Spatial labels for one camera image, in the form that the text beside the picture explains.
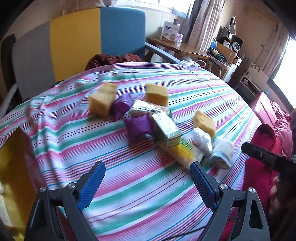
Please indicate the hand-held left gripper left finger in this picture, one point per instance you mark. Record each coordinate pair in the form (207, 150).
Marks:
(91, 185)

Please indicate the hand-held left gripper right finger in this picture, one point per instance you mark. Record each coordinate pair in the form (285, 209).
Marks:
(203, 185)

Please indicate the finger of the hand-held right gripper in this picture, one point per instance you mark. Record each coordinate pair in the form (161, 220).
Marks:
(255, 151)

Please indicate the yellow sponge block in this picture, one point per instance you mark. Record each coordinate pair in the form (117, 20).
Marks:
(156, 93)
(204, 124)
(103, 99)

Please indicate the person's right hand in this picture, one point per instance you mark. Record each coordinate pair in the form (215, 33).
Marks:
(274, 194)

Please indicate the rolled white sock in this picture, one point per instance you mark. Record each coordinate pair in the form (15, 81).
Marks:
(223, 153)

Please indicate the yellow and green packet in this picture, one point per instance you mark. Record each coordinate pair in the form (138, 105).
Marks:
(182, 151)

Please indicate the red blanket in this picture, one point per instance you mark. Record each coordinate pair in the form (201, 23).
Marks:
(261, 111)

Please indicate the crumpled clear plastic bag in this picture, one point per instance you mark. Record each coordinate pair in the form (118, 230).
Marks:
(202, 139)

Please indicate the striped cloth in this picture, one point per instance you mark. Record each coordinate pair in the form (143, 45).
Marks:
(138, 197)

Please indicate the green juice carton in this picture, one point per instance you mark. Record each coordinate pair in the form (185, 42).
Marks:
(165, 129)

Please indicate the dark shelf unit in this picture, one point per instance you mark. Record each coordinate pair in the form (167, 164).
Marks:
(248, 80)

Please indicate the purple wrapped packet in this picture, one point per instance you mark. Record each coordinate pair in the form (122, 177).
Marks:
(137, 126)
(121, 106)

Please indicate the green-edged cracker packet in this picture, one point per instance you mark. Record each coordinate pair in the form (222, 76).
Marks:
(148, 107)

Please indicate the wooden rack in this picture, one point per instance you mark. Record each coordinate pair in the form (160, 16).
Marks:
(225, 58)

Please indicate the black speaker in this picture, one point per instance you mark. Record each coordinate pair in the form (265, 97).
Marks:
(232, 42)

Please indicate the blue globe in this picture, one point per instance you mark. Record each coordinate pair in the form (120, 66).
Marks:
(213, 44)

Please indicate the dark red cloth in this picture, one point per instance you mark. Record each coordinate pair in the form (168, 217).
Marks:
(104, 61)

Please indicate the wooden desk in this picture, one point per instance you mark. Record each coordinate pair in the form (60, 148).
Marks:
(182, 48)

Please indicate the clear plastic cup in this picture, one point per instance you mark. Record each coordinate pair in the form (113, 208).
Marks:
(180, 38)

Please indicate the patterned curtain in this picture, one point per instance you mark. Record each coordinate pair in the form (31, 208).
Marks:
(205, 23)

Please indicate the grey yellow blue chair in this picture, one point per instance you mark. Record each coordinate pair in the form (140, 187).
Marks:
(74, 41)

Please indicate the white product box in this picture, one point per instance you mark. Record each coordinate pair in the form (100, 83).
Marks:
(170, 31)

